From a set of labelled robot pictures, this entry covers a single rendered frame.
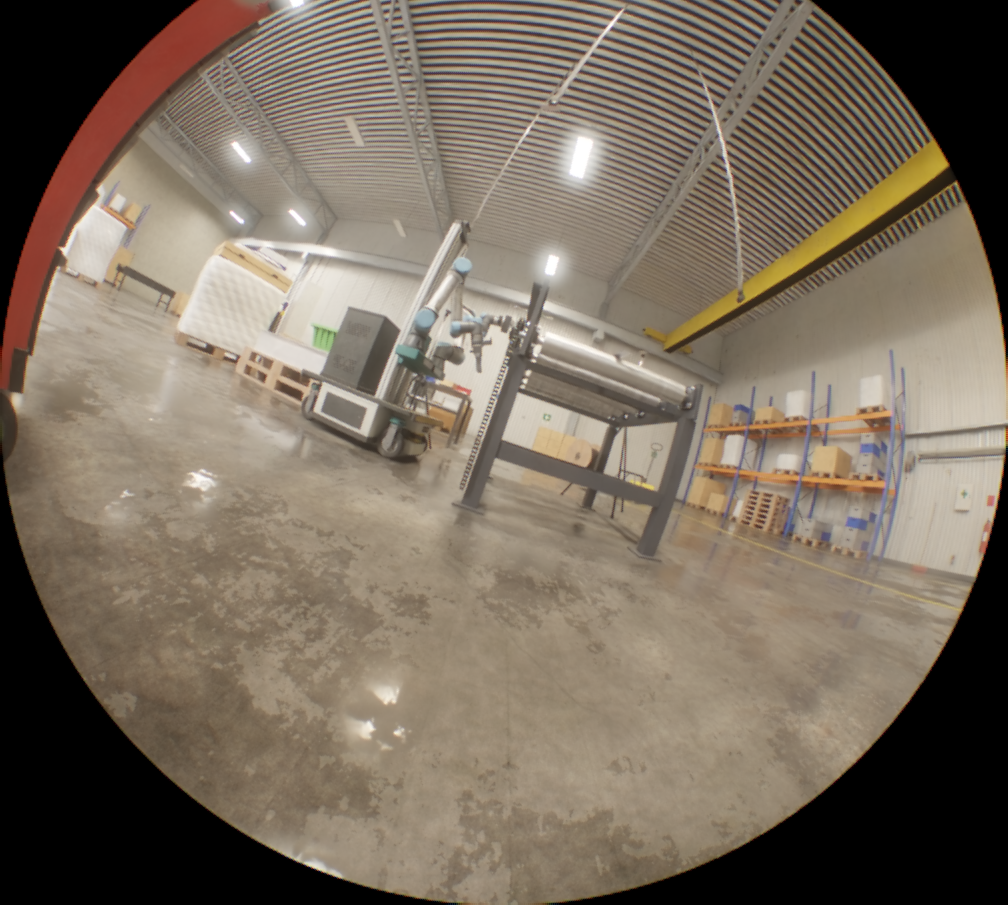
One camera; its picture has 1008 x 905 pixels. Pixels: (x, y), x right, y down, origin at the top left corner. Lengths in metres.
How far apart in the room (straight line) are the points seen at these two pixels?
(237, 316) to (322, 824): 4.06
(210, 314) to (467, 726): 4.00
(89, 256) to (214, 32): 7.48
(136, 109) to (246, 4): 0.27
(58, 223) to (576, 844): 0.92
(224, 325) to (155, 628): 3.77
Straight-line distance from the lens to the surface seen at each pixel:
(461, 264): 1.92
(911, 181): 7.85
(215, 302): 4.04
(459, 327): 1.83
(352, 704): 0.44
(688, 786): 0.54
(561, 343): 1.46
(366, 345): 2.07
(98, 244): 8.08
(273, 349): 3.44
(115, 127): 0.65
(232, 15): 0.77
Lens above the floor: 0.36
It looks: 6 degrees up
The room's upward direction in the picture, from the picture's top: 19 degrees clockwise
